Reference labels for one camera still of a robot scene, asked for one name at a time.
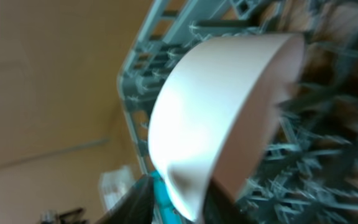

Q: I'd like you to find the teal plastic serving tray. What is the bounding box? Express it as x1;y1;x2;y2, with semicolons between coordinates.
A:
150;171;183;224

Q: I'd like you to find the small white plate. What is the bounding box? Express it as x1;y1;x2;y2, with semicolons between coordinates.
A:
147;33;305;221

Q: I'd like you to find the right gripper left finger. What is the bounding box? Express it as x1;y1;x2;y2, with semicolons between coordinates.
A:
96;175;154;224

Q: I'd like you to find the clear plastic waste bin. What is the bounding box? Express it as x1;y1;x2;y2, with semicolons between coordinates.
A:
99;165;135;212

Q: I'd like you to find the grey dishwasher rack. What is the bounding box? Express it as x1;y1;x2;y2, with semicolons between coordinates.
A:
117;1;358;223

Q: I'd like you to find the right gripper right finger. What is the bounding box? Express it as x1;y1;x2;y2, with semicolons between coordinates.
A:
202;179;257;224

